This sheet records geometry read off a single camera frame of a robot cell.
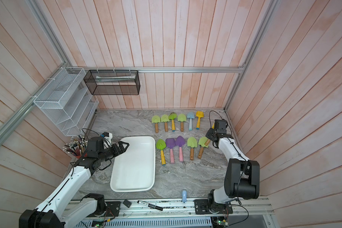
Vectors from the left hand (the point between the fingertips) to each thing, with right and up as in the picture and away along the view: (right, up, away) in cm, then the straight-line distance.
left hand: (124, 148), depth 83 cm
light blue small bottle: (+35, -25, -6) cm, 43 cm away
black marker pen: (+16, -29, -8) cm, 34 cm away
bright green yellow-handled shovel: (+30, +21, +31) cm, 48 cm away
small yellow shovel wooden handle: (+52, +4, +8) cm, 53 cm away
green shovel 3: (+51, +2, +18) cm, 54 cm away
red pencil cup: (-26, +2, -5) cm, 26 cm away
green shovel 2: (+43, +1, +16) cm, 46 cm away
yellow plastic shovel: (+52, +22, +33) cm, 65 cm away
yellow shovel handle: (+21, 0, +14) cm, 25 cm away
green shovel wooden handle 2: (+23, +19, +32) cm, 44 cm away
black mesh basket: (-16, +47, +24) cm, 55 cm away
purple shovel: (+35, +2, +18) cm, 39 cm away
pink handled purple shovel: (+28, +1, +16) cm, 32 cm away
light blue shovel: (+45, +22, +32) cm, 59 cm away
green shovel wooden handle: (+17, +18, +28) cm, 37 cm away
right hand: (+55, +9, +10) cm, 57 cm away
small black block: (+3, -29, -7) cm, 30 cm away
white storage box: (+5, -14, +4) cm, 15 cm away
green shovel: (+37, +19, +32) cm, 53 cm away
